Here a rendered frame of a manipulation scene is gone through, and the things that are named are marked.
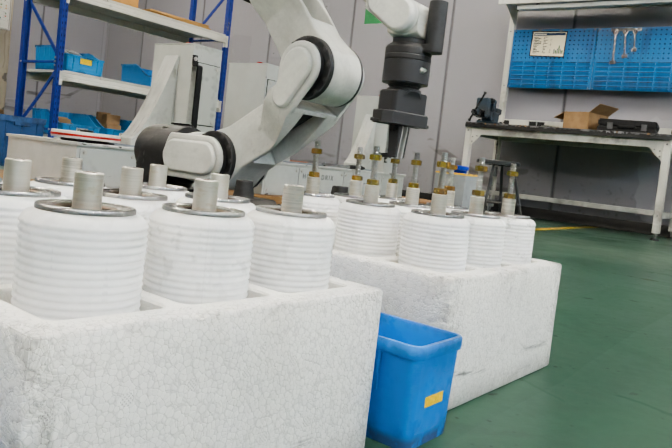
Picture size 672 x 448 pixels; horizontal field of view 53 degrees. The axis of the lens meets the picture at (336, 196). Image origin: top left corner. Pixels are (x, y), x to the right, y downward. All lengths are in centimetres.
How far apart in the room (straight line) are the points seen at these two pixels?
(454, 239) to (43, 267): 57
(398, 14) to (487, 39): 548
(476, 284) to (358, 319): 27
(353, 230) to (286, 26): 72
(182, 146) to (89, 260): 122
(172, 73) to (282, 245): 283
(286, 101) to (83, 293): 103
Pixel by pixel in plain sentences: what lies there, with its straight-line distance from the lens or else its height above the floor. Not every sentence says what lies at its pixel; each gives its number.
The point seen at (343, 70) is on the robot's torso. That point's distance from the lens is 152.
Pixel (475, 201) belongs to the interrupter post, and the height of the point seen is 27.
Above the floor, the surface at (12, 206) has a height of 24.
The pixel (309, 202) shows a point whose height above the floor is 24.
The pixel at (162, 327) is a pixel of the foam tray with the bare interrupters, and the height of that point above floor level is 17.
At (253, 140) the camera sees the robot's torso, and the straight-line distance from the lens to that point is 162.
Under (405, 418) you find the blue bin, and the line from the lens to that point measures 79.
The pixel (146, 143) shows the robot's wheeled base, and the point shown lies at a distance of 187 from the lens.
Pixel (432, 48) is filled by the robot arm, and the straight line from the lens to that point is 127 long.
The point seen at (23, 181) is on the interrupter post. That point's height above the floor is 26.
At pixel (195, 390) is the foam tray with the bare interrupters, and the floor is 12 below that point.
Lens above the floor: 31
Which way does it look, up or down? 3 degrees down
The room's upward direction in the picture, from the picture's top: 7 degrees clockwise
